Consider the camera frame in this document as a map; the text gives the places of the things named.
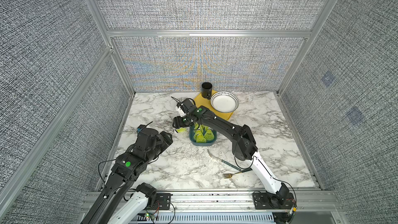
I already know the yellow shuttlecock one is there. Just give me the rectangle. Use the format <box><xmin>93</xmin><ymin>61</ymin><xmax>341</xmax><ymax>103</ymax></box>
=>
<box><xmin>192</xmin><ymin>123</ymin><xmax>216</xmax><ymax>144</ymax></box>

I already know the teal plastic storage box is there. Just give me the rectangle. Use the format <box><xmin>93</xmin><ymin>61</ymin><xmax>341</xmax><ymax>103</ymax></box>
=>
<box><xmin>189</xmin><ymin>121</ymin><xmax>218</xmax><ymax>147</ymax></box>

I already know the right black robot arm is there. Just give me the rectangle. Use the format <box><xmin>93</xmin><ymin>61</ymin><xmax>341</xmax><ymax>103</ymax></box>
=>
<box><xmin>173</xmin><ymin>98</ymin><xmax>297</xmax><ymax>208</ymax></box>

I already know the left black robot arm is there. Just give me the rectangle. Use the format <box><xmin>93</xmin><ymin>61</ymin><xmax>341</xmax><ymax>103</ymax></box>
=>
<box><xmin>82</xmin><ymin>124</ymin><xmax>173</xmax><ymax>224</ymax></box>

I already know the yellow plastic tray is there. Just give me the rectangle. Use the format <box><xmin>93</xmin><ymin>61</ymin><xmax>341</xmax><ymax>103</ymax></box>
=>
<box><xmin>194</xmin><ymin>93</ymin><xmax>234</xmax><ymax>120</ymax></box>

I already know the black cup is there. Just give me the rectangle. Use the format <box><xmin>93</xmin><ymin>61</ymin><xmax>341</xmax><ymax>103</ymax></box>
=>
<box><xmin>201</xmin><ymin>82</ymin><xmax>212</xmax><ymax>100</ymax></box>

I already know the white patterned plate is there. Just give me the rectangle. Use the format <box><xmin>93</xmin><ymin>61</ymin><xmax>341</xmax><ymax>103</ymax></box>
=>
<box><xmin>210</xmin><ymin>91</ymin><xmax>239</xmax><ymax>113</ymax></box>

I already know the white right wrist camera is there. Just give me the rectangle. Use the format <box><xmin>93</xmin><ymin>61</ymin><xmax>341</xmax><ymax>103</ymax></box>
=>
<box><xmin>176</xmin><ymin>102</ymin><xmax>187</xmax><ymax>117</ymax></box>

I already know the green handled knife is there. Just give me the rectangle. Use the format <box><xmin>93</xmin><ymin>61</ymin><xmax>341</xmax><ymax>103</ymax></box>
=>
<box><xmin>207</xmin><ymin>149</ymin><xmax>241</xmax><ymax>171</ymax></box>

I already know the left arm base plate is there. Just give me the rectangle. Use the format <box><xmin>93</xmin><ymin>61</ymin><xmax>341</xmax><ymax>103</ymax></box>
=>
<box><xmin>147</xmin><ymin>193</ymin><xmax>172</xmax><ymax>211</ymax></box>

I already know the green handled fork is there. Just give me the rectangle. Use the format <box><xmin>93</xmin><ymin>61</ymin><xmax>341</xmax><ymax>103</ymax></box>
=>
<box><xmin>222</xmin><ymin>168</ymin><xmax>252</xmax><ymax>179</ymax></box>

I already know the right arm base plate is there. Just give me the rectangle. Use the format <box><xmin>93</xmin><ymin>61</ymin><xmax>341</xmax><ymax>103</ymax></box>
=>
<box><xmin>252</xmin><ymin>191</ymin><xmax>296</xmax><ymax>210</ymax></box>

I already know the aluminium front rail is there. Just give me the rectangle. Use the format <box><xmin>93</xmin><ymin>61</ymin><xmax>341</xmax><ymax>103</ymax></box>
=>
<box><xmin>77</xmin><ymin>189</ymin><xmax>346</xmax><ymax>215</ymax></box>

